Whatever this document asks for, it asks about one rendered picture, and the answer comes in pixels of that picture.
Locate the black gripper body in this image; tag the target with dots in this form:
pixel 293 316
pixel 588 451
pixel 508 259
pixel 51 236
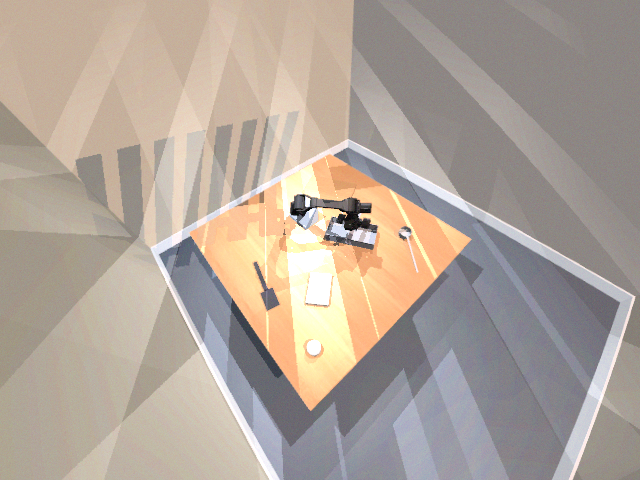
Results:
pixel 365 223

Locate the grey spatula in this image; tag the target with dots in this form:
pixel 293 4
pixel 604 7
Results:
pixel 268 296

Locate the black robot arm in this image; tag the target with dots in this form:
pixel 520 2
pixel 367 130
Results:
pixel 350 205

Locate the light wooden board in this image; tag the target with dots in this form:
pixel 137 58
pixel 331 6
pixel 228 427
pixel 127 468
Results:
pixel 331 189

